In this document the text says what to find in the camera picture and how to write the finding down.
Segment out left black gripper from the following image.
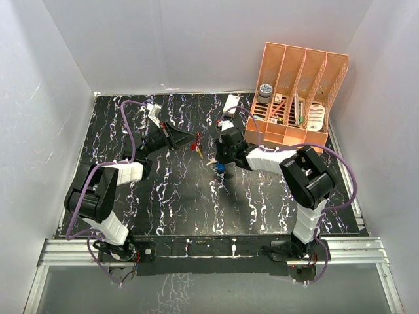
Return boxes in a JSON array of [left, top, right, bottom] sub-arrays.
[[141, 120, 199, 158]]

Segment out key with blue tag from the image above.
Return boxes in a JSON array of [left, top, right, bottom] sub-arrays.
[[206, 158, 226, 173]]

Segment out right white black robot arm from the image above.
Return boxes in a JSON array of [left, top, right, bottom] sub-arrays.
[[215, 121, 336, 260]]

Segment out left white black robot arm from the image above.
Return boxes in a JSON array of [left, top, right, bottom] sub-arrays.
[[64, 120, 200, 261]]

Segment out white cardboard box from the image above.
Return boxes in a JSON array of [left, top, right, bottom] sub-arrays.
[[223, 94, 240, 118]]

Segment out grey tape roll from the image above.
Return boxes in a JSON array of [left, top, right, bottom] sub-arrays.
[[257, 84, 274, 104]]

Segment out pink desk organizer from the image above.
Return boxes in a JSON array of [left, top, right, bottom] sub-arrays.
[[244, 42, 349, 154]]

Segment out pens in organizer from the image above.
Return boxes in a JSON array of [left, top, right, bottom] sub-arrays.
[[294, 93, 304, 126]]

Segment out white packaged card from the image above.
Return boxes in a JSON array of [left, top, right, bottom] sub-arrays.
[[307, 103, 325, 131]]

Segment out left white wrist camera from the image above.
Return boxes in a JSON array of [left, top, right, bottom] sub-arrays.
[[147, 103, 162, 125]]

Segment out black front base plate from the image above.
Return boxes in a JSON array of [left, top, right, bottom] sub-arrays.
[[93, 235, 331, 281]]

